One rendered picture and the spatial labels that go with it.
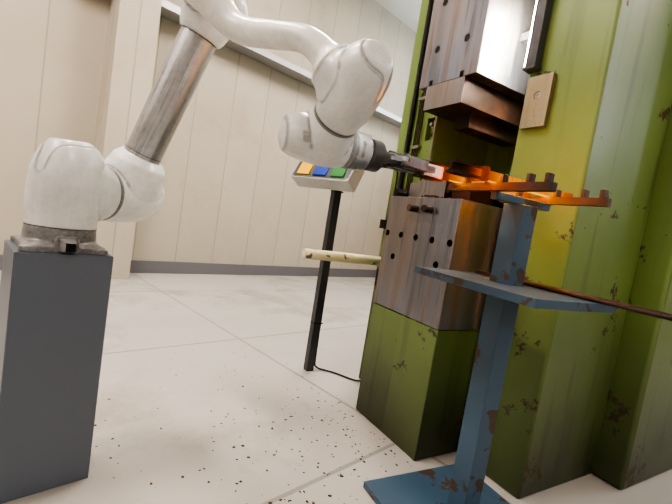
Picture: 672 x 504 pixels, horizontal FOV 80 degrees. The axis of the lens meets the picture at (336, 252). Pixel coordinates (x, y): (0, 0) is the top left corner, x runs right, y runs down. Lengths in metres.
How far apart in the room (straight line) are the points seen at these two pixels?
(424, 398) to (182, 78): 1.25
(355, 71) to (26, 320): 0.90
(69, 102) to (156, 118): 2.78
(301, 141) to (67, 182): 0.58
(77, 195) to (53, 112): 2.87
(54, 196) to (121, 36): 2.86
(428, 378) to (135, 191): 1.09
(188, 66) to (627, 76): 1.30
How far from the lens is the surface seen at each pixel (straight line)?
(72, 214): 1.15
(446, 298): 1.40
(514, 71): 1.75
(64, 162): 1.15
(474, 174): 1.02
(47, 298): 1.15
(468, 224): 1.42
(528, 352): 1.45
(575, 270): 1.43
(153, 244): 4.22
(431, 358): 1.44
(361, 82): 0.77
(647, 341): 1.77
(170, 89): 1.27
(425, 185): 1.61
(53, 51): 4.07
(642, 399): 1.80
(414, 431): 1.55
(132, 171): 1.27
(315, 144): 0.85
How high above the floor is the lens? 0.78
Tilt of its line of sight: 4 degrees down
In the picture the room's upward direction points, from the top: 9 degrees clockwise
